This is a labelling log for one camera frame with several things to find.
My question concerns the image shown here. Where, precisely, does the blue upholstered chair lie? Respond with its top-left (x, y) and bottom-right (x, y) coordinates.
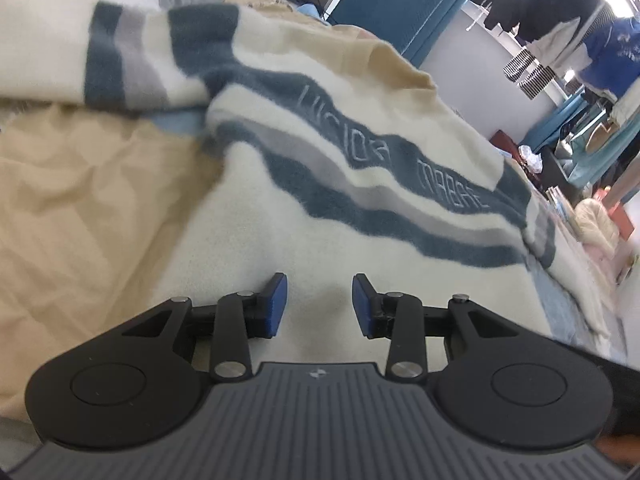
top-left (326, 0), bottom-right (449, 57)

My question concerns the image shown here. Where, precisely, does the red storage box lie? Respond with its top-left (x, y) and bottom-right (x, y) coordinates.
top-left (489, 130), bottom-right (522, 162)

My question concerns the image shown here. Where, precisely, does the cream blue striped fleece sweater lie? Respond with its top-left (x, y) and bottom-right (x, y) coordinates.
top-left (1, 0), bottom-right (612, 360)

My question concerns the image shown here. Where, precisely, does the striped hanging cloth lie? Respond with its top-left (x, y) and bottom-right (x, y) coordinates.
top-left (502, 49), bottom-right (555, 100)

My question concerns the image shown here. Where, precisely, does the patchwork pastel bed quilt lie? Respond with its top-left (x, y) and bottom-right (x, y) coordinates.
top-left (1, 6), bottom-right (626, 421)

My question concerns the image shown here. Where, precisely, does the blue hanging jersey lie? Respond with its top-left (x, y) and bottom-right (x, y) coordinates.
top-left (578, 16), bottom-right (639, 100)

